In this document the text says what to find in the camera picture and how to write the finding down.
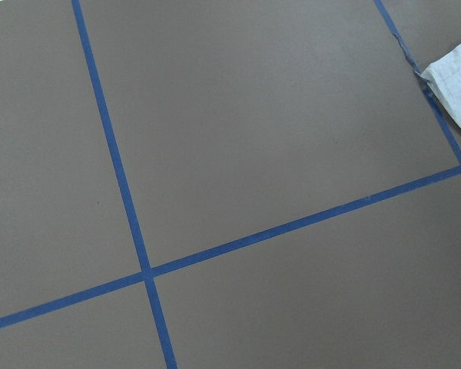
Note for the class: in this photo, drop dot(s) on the grey cartoon print t-shirt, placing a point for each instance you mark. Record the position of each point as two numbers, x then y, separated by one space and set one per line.
444 78

